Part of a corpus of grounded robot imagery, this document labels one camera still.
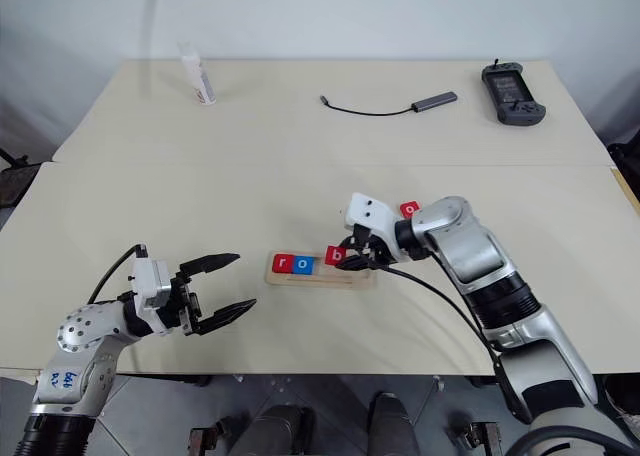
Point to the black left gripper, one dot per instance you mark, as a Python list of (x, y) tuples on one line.
[(181, 306)]

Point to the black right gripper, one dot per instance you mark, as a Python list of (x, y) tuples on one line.
[(377, 252)]

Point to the red letter b block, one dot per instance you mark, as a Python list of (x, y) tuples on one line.
[(335, 256)]

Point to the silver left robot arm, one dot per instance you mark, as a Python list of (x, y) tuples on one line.
[(82, 328)]

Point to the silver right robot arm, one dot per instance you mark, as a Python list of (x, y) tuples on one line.
[(475, 256)]

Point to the wooden letter tray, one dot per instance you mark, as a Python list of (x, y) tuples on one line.
[(320, 278)]

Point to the blue letter o block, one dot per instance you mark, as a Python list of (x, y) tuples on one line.
[(303, 266)]

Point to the red letter r block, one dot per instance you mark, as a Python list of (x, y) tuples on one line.
[(283, 264)]

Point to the red letter o block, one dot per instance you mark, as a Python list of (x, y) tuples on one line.
[(410, 209)]

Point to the dark rounded robot foot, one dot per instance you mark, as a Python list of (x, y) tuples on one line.
[(275, 433), (392, 426)]

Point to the white squeeze tube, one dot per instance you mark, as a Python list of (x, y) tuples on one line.
[(200, 78)]

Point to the dark grey handheld controller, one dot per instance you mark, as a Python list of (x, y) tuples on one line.
[(511, 93)]

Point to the black stand beside table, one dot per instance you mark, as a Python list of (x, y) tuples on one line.
[(17, 178)]

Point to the black object beside table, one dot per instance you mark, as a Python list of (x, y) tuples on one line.
[(625, 168)]

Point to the dark round bin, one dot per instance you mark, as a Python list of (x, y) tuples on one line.
[(622, 398)]

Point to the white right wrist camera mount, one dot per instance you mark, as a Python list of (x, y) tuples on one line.
[(370, 213)]

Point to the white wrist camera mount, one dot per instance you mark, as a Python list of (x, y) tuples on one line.
[(370, 213), (150, 286)]

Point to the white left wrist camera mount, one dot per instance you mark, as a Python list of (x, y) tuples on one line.
[(150, 286)]

